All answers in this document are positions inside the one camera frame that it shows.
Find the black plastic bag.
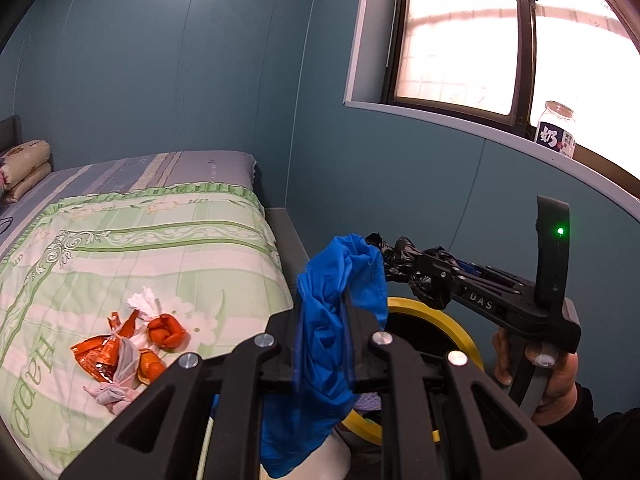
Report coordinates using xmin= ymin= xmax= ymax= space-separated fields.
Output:
xmin=365 ymin=232 xmax=463 ymax=306

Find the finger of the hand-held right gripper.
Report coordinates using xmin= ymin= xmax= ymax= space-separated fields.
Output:
xmin=408 ymin=254 xmax=454 ymax=309
xmin=434 ymin=247 xmax=522 ymax=289

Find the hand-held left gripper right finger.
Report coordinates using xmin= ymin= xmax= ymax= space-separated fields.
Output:
xmin=345 ymin=295 xmax=583 ymax=480

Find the green floral blanket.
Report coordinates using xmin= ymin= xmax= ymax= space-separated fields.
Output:
xmin=0 ymin=182 xmax=296 ymax=477

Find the beige folded quilt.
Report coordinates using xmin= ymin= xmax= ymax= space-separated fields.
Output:
xmin=0 ymin=140 xmax=52 ymax=205

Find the person's right hand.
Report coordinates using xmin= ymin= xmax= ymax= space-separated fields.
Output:
xmin=491 ymin=330 xmax=581 ymax=428

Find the orange-red snack wrapper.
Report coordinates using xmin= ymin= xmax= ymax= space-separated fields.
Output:
xmin=70 ymin=310 xmax=142 ymax=386

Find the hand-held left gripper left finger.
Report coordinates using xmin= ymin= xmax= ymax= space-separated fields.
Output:
xmin=60 ymin=300 xmax=311 ymax=480

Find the grey tissue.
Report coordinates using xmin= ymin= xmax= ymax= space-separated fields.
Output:
xmin=82 ymin=332 xmax=147 ymax=416

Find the glass jar with blue label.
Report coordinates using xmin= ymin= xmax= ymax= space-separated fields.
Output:
xmin=535 ymin=101 xmax=577 ymax=160

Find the white tissue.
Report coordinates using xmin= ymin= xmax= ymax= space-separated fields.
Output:
xmin=127 ymin=287 xmax=164 ymax=321

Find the black bin with yellow rim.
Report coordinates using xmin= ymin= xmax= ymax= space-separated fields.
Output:
xmin=340 ymin=296 xmax=486 ymax=446

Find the curled orange peel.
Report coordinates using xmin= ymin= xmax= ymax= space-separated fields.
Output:
xmin=147 ymin=314 xmax=187 ymax=352

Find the person's right forearm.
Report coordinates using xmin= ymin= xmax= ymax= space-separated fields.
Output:
xmin=537 ymin=382 xmax=640 ymax=480

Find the grey upholstered bed frame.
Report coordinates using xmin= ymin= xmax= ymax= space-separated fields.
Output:
xmin=0 ymin=115 xmax=312 ymax=480

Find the grey bed with headboard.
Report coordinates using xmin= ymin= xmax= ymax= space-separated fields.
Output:
xmin=0 ymin=150 xmax=259 ymax=257

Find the blue plastic bag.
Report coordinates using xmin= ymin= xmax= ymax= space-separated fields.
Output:
xmin=260 ymin=232 xmax=391 ymax=479

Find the brown framed window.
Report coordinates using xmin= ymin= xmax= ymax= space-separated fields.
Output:
xmin=344 ymin=0 xmax=640 ymax=223

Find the small orange peel piece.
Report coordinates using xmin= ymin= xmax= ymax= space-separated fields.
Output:
xmin=136 ymin=349 xmax=167 ymax=385

